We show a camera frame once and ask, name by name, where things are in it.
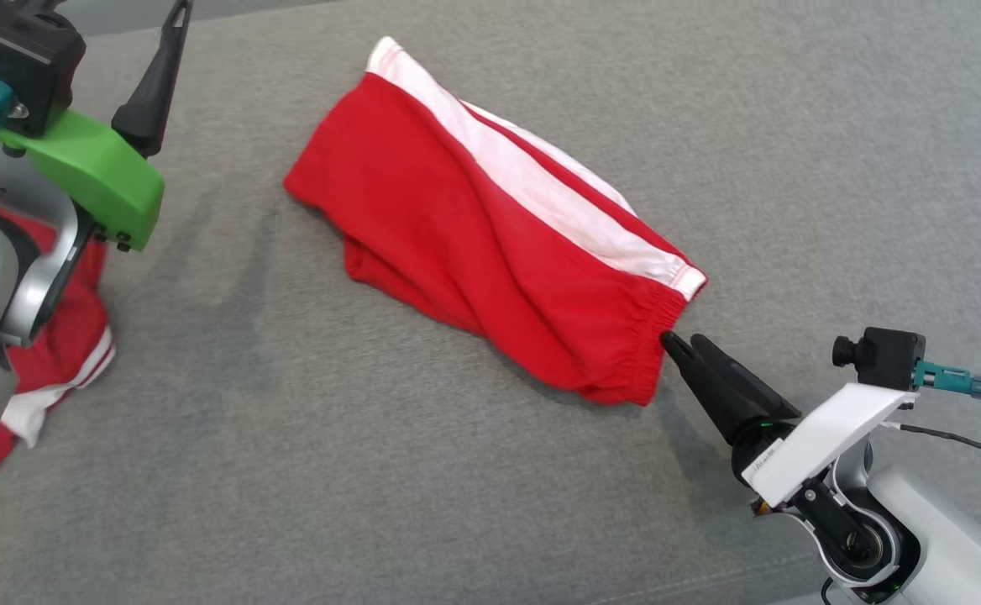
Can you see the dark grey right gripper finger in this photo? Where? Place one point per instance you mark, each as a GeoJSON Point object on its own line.
{"type": "Point", "coordinates": [751, 391]}
{"type": "Point", "coordinates": [713, 403]}

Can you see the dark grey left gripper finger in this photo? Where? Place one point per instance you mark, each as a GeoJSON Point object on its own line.
{"type": "Point", "coordinates": [150, 105]}

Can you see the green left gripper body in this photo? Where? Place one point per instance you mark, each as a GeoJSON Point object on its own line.
{"type": "Point", "coordinates": [112, 181]}

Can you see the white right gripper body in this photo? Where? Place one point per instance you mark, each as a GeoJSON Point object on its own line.
{"type": "Point", "coordinates": [835, 428]}

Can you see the red shirt white striped trim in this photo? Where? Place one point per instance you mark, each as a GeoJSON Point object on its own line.
{"type": "Point", "coordinates": [70, 336]}

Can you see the red shorts with white stripe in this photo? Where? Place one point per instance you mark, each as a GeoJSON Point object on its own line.
{"type": "Point", "coordinates": [457, 227]}

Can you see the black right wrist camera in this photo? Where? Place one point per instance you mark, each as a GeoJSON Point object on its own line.
{"type": "Point", "coordinates": [885, 357]}

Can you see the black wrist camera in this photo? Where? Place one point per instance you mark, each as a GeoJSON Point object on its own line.
{"type": "Point", "coordinates": [12, 59]}
{"type": "Point", "coordinates": [885, 357]}

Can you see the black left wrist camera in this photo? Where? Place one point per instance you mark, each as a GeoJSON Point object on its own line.
{"type": "Point", "coordinates": [12, 59]}

